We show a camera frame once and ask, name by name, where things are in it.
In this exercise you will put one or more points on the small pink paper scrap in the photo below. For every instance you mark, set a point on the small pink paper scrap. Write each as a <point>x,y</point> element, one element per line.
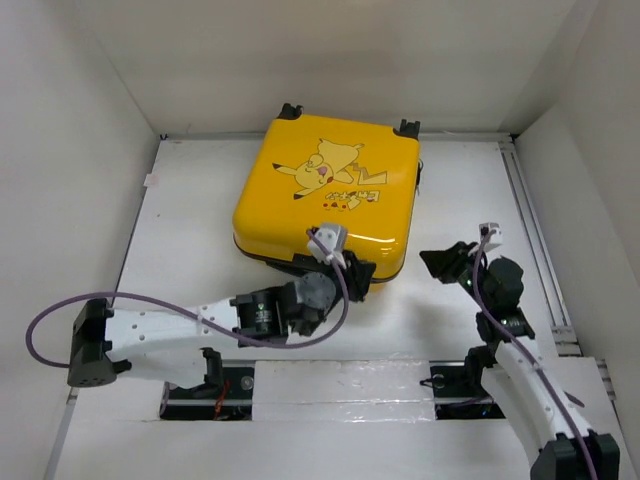
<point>150,181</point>

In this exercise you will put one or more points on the yellow hard-shell suitcase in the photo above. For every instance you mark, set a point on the yellow hard-shell suitcase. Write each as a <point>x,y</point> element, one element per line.
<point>312,170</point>

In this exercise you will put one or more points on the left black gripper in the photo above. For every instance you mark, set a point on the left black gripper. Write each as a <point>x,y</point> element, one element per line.
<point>355,275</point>

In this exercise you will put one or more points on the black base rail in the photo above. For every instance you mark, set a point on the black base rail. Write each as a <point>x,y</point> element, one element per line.
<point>454,397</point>

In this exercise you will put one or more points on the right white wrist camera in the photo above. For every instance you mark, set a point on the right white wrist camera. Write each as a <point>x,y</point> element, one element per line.
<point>491,236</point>

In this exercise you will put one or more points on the aluminium side rail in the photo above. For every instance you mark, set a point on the aluminium side rail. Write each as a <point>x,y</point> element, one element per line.
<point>565,339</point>

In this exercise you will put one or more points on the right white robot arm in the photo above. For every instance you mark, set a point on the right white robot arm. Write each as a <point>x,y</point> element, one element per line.
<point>508,367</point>

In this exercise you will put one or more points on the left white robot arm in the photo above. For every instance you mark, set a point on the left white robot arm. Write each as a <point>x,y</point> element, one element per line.
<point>177,345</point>

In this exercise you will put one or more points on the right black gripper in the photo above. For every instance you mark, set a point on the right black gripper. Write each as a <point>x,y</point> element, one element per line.
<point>443,263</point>

